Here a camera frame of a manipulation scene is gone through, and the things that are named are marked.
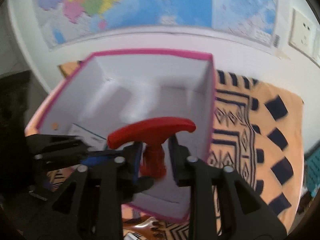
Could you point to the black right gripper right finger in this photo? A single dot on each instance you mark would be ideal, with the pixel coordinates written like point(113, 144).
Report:
point(222, 204)

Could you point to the red T-handle brush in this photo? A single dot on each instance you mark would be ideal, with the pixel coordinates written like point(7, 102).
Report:
point(153, 132)

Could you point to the white wall socket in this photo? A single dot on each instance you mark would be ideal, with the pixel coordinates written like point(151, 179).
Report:
point(302, 33)

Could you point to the blue perforated basket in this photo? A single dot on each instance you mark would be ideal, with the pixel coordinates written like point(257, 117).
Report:
point(312, 172)

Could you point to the blue white card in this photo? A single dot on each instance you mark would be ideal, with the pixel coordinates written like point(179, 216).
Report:
point(90, 138)

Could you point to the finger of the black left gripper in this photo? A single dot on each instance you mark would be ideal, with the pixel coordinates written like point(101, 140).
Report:
point(54, 142)
point(74, 156)

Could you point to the brown wooden comb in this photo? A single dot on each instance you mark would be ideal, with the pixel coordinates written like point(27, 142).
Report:
point(150, 228)

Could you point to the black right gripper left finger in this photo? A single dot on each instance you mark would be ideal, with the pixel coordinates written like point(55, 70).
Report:
point(88, 204)

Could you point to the colourful wall map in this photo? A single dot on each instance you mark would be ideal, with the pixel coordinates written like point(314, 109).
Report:
point(63, 21)

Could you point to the orange patterned cloth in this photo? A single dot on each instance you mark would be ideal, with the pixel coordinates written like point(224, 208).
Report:
point(257, 131)

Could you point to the magenta cardboard box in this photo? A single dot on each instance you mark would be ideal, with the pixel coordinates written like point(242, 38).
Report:
point(114, 88)

